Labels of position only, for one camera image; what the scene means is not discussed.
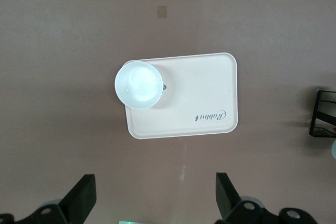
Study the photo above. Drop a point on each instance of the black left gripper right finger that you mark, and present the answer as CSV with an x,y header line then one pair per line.
x,y
225,195

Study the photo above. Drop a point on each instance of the cream rectangular tray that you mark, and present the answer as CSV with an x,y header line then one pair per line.
x,y
197,90

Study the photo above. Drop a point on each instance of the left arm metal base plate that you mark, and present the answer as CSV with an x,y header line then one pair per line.
x,y
128,222

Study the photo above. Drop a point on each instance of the grey plastic cup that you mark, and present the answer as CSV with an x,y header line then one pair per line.
x,y
334,150

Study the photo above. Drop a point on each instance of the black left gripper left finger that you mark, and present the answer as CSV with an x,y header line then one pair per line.
x,y
81,200

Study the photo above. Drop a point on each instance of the white bowl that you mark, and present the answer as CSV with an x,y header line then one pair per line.
x,y
138,85

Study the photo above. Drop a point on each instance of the small brown tape patch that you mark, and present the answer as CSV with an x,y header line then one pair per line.
x,y
162,11

